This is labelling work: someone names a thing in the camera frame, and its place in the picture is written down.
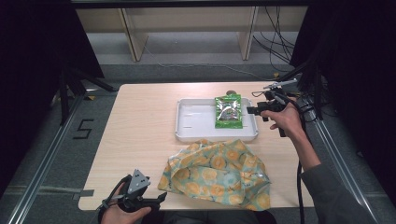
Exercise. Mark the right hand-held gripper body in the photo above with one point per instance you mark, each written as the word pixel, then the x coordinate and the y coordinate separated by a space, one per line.
pixel 274 102

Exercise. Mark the light wooden shelf unit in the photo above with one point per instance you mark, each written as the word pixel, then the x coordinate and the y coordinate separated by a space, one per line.
pixel 134 40

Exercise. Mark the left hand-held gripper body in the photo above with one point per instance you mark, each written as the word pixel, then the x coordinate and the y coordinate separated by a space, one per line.
pixel 138 183

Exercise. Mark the black curtain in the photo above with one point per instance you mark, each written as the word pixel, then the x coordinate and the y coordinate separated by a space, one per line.
pixel 358 77
pixel 31 77

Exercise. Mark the aluminium floor rail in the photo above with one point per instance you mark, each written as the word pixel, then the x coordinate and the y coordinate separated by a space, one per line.
pixel 43 168
pixel 339 161

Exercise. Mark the person's left hand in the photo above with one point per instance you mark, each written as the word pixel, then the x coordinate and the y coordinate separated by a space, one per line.
pixel 118 216

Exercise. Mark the person's right hand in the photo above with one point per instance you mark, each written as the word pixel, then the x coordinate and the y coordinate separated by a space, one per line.
pixel 288 121

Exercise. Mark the green snack packet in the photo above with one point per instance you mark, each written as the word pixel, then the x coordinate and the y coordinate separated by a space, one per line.
pixel 229 112

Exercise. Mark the white plastic tray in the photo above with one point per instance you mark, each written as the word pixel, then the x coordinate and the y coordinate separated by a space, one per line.
pixel 196 121

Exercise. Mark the lemon print fabric bag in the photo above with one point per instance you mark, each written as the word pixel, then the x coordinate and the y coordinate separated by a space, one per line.
pixel 214 174

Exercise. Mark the black metal stand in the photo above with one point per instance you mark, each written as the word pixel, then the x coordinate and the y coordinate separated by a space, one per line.
pixel 63 99
pixel 317 93

